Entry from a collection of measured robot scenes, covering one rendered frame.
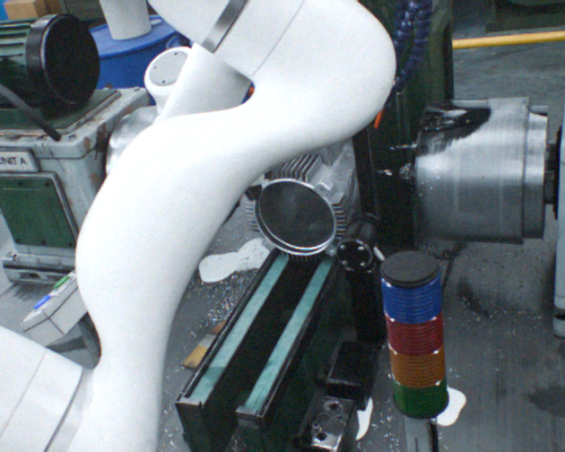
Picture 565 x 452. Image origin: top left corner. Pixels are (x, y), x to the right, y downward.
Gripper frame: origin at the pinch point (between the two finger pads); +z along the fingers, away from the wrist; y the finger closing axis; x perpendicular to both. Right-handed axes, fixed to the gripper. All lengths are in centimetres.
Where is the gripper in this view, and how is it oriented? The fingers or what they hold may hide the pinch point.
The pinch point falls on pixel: (251, 187)
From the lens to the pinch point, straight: 120.3
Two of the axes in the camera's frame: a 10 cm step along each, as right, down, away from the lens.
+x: 2.2, -8.8, 4.1
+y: 9.2, 0.5, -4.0
